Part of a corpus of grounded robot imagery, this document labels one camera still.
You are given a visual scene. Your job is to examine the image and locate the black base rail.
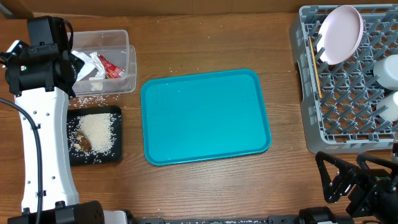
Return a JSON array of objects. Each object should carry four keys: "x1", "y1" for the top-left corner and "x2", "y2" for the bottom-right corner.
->
[{"x1": 133, "y1": 215, "x2": 297, "y2": 224}]

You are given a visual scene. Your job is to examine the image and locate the clear plastic bin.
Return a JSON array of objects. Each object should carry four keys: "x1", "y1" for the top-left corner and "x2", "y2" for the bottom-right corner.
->
[{"x1": 72, "y1": 30, "x2": 137, "y2": 96}]

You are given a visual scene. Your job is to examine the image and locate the red snack wrapper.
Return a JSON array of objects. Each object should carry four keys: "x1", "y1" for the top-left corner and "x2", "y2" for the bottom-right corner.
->
[{"x1": 98, "y1": 55, "x2": 126, "y2": 79}]

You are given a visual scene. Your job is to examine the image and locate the large white plate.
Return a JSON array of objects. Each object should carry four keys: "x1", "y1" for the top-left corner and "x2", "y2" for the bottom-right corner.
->
[{"x1": 317, "y1": 5, "x2": 364, "y2": 65}]

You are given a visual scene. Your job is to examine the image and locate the grey shallow bowl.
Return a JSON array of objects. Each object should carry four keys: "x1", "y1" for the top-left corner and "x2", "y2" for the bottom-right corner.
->
[{"x1": 373, "y1": 54, "x2": 398, "y2": 90}]

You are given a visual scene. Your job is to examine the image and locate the white paper cup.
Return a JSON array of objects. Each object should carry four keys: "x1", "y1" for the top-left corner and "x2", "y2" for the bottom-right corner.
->
[{"x1": 376, "y1": 91, "x2": 398, "y2": 122}]

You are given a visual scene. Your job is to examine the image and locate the scattered rice on table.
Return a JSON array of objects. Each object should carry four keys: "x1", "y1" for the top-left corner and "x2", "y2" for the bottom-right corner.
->
[{"x1": 68, "y1": 95, "x2": 119, "y2": 110}]

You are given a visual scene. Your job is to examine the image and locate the grey dishwasher rack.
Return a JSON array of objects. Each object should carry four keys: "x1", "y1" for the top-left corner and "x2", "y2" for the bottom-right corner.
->
[{"x1": 289, "y1": 4, "x2": 397, "y2": 154}]

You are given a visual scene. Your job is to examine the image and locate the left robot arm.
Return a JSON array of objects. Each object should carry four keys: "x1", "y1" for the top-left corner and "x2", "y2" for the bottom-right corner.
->
[{"x1": 1, "y1": 40, "x2": 133, "y2": 223}]

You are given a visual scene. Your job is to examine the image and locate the brown food scrap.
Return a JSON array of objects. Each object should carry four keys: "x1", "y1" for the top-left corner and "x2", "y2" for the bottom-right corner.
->
[{"x1": 75, "y1": 132, "x2": 92, "y2": 152}]

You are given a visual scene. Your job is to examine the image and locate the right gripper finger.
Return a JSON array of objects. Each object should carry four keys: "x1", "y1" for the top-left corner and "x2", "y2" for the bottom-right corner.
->
[
  {"x1": 356, "y1": 153, "x2": 397, "y2": 172},
  {"x1": 315, "y1": 151, "x2": 359, "y2": 203}
]

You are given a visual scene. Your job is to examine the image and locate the white rice pile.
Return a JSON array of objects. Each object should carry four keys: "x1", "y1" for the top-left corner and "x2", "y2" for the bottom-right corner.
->
[{"x1": 67, "y1": 112, "x2": 119, "y2": 164}]

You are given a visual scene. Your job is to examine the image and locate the white napkin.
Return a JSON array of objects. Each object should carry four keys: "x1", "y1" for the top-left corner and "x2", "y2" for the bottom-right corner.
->
[{"x1": 72, "y1": 50, "x2": 105, "y2": 95}]

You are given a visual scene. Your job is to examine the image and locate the teal serving tray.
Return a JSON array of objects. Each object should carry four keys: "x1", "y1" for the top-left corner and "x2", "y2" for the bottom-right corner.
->
[{"x1": 141, "y1": 69, "x2": 272, "y2": 166}]

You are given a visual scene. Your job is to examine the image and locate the black plastic tray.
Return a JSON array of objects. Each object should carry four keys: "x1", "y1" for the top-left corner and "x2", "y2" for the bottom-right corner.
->
[{"x1": 66, "y1": 105, "x2": 123, "y2": 167}]

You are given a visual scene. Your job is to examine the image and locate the wooden chopstick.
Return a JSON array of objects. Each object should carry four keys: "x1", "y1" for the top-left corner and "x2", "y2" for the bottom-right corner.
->
[{"x1": 308, "y1": 37, "x2": 322, "y2": 99}]

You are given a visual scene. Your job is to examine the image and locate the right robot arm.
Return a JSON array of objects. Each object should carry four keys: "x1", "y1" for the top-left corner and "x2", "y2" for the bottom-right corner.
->
[{"x1": 295, "y1": 151, "x2": 397, "y2": 223}]

